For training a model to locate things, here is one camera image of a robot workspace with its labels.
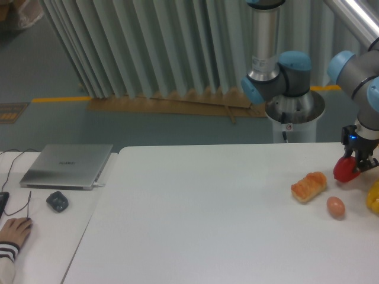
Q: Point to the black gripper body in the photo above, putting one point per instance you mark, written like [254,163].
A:
[362,142]

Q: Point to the red bell pepper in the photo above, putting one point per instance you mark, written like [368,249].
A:
[345,169]

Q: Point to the yellow bell pepper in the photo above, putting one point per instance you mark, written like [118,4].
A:
[372,202]

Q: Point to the black computer mouse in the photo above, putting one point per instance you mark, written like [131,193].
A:
[28,224]

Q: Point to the striped sleeve forearm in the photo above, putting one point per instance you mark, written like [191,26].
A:
[9,252]

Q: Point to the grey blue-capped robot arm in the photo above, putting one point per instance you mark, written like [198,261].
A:
[282,81]

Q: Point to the person's hand on mouse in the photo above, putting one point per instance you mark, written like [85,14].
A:
[13,231]

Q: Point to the orange braided bread loaf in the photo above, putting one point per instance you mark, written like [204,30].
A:
[309,187]

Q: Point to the brown egg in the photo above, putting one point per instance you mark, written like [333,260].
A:
[336,208]

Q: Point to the brown cardboard sheet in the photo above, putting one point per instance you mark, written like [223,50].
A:
[232,104]

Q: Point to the pale green folding curtain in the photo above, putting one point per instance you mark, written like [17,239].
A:
[132,47]

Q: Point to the silver closed laptop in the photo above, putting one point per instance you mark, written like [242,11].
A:
[67,166]

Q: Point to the black earbud case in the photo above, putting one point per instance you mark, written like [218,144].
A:
[57,201]

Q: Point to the black keyboard edge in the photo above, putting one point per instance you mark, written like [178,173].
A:
[4,197]

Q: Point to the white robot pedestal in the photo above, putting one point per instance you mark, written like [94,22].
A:
[293,130]

